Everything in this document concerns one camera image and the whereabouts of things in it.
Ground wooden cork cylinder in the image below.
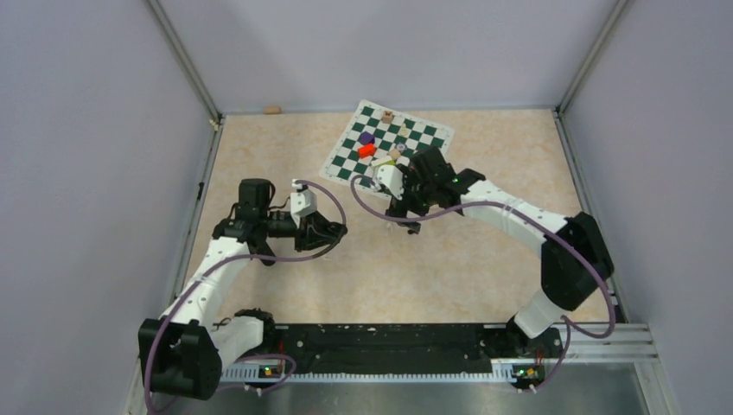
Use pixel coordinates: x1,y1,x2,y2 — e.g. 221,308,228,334
263,105,282,115

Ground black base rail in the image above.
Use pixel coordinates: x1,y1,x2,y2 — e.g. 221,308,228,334
246,323,562,375

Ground red toy brick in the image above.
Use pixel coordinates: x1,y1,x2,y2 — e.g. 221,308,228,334
358,144,377,159

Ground black earbud charging case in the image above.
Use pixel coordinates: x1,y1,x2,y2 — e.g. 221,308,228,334
328,222,348,239

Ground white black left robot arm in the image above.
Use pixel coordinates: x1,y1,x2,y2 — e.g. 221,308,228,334
137,178,347,406

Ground purple toy brick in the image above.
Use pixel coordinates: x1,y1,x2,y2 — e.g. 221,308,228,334
358,131,375,145

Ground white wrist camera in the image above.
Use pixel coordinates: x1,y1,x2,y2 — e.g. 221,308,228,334
374,164,404,200
290,179,317,222

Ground green white chessboard mat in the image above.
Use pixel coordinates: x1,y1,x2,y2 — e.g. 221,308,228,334
319,99,455,193

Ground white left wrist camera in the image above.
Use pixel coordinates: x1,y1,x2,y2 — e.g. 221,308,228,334
290,179,317,222

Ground brown wooden chess piece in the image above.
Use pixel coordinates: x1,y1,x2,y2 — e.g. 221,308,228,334
381,111,394,124

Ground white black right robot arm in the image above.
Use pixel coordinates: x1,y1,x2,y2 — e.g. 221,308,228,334
375,146,615,356

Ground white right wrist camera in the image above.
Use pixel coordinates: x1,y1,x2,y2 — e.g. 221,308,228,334
374,164,404,200

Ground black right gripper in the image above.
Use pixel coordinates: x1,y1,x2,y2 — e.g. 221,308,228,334
385,166,437,233

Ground green white toy brick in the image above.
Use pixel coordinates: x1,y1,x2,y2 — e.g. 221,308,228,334
371,158,396,169

